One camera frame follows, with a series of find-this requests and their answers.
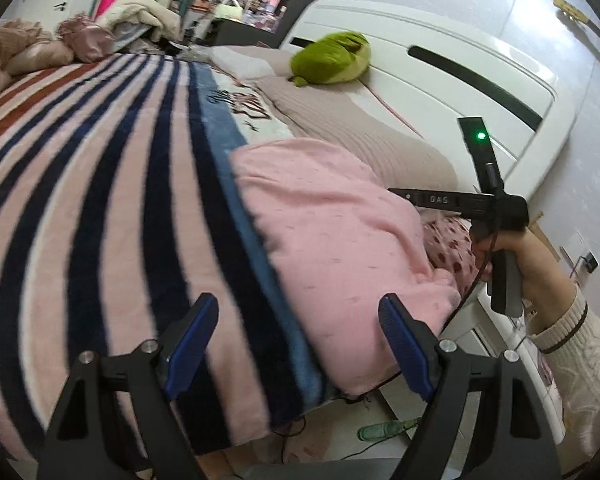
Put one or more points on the guitar neck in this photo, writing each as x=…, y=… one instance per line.
x=576, y=15

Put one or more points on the pink satin bag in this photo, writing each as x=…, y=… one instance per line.
x=89, y=42

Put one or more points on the white knit sleeve forearm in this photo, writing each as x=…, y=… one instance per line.
x=571, y=348

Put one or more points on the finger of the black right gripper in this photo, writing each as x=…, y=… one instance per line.
x=440, y=200

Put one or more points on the cream bedding pile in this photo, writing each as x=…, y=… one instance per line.
x=146, y=12

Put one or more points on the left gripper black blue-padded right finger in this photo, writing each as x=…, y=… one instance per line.
x=511, y=437

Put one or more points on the beige ribbed pillow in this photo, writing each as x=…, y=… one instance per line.
x=327, y=114

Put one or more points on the white handbag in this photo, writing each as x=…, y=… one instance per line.
x=228, y=10

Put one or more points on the white bed headboard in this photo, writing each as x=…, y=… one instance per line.
x=431, y=70

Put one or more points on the right hand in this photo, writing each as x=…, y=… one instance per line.
x=553, y=296

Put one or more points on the striped plush blanket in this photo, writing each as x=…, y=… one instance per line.
x=118, y=208

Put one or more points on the pink patterned garment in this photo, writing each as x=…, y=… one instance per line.
x=338, y=241

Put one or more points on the white grey pillow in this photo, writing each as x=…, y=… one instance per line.
x=251, y=63

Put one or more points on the green plush toy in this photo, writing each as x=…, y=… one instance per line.
x=334, y=59

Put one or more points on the pink crumpled quilt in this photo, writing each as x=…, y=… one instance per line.
x=26, y=47

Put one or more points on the green glass bottle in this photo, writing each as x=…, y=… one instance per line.
x=386, y=430

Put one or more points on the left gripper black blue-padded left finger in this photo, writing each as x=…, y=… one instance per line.
x=114, y=415

